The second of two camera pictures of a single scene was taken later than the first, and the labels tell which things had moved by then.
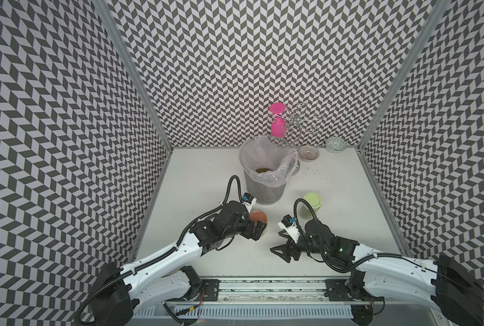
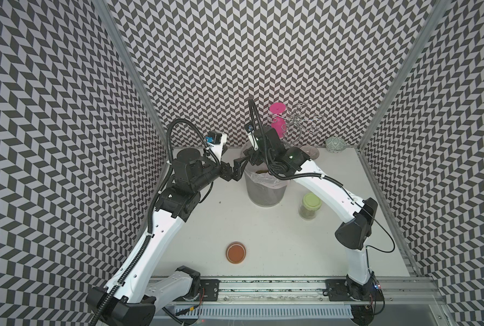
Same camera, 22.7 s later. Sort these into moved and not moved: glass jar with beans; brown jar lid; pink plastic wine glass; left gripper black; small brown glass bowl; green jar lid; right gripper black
Moved: right gripper black; brown jar lid; left gripper black
Not moved: pink plastic wine glass; small brown glass bowl; glass jar with beans; green jar lid
